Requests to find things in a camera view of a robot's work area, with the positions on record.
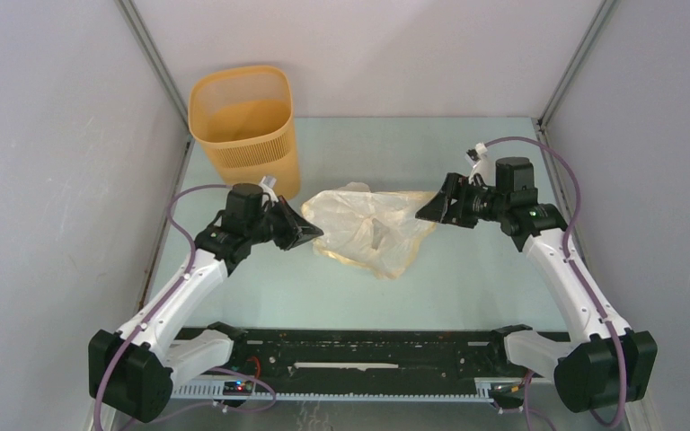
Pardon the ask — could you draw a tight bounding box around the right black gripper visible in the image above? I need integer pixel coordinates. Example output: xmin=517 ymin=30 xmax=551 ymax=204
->
xmin=416 ymin=172 xmax=509 ymax=229

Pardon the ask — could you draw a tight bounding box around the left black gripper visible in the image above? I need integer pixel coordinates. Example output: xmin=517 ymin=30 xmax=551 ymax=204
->
xmin=247 ymin=196 xmax=323 ymax=251

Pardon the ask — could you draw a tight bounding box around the translucent yellowish trash bag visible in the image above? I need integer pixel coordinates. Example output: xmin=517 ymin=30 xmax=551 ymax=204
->
xmin=301 ymin=182 xmax=436 ymax=279

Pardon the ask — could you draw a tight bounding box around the orange plastic trash bin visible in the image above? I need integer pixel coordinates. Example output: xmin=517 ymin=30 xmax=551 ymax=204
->
xmin=188 ymin=65 xmax=301 ymax=199

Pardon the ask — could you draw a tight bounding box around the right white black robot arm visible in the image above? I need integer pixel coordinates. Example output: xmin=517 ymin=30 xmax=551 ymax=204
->
xmin=415 ymin=157 xmax=658 ymax=412

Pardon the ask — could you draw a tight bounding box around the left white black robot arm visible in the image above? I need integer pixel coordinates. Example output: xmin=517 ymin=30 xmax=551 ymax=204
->
xmin=88 ymin=177 xmax=323 ymax=430

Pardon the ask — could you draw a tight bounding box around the small lit circuit board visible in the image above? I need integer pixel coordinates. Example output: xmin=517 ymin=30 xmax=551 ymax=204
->
xmin=222 ymin=380 xmax=254 ymax=396

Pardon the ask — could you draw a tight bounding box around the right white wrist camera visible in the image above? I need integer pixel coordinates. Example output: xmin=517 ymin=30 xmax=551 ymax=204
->
xmin=465 ymin=143 xmax=494 ymax=184

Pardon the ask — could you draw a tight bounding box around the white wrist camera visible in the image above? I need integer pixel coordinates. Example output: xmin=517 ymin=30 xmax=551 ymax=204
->
xmin=259 ymin=175 xmax=279 ymax=207
xmin=465 ymin=143 xmax=494 ymax=184

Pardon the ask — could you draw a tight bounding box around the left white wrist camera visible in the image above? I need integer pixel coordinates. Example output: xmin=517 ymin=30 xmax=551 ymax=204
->
xmin=259 ymin=175 xmax=279 ymax=207

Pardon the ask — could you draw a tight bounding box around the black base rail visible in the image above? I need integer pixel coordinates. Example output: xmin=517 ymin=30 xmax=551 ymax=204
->
xmin=166 ymin=323 xmax=566 ymax=406

